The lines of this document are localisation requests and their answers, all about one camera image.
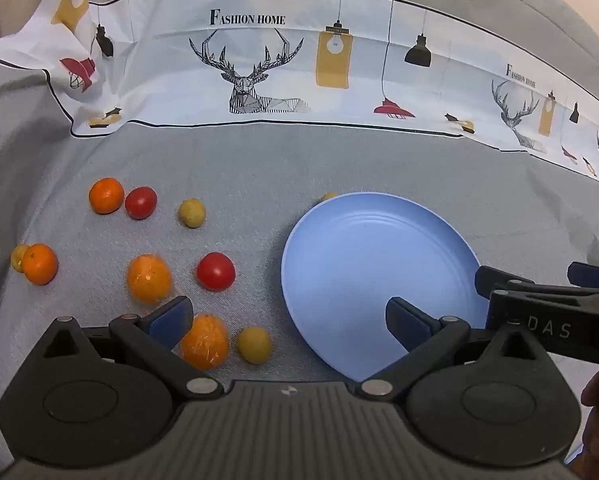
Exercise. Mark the red tomato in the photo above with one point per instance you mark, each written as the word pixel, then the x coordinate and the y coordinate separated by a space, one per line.
pixel 215 271
pixel 141 202

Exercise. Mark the small yellow fruit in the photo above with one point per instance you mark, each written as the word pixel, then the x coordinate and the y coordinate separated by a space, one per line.
pixel 17 257
pixel 192 213
pixel 254 344
pixel 329 196

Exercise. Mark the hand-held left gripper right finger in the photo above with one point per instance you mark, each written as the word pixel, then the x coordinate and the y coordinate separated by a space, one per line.
pixel 404 322

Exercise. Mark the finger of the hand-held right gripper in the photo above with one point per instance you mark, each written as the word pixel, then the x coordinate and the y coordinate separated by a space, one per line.
pixel 487 280
pixel 592 275

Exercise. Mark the white deer-print cloth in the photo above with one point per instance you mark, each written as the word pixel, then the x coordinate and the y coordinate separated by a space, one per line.
pixel 279 60

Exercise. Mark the plastic-wrapped orange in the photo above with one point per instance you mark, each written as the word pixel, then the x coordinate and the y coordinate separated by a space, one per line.
pixel 207 342
pixel 149 278

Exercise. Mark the small orange mandarin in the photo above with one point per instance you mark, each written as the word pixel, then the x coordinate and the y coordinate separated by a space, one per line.
pixel 39 263
pixel 106 195

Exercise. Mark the blue plate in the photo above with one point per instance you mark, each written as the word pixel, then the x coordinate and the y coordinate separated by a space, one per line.
pixel 369 260

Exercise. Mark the grey cloth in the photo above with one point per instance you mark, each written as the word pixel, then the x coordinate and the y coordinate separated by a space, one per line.
pixel 229 160

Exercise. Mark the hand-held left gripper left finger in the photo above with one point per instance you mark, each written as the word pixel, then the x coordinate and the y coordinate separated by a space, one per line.
pixel 172 322

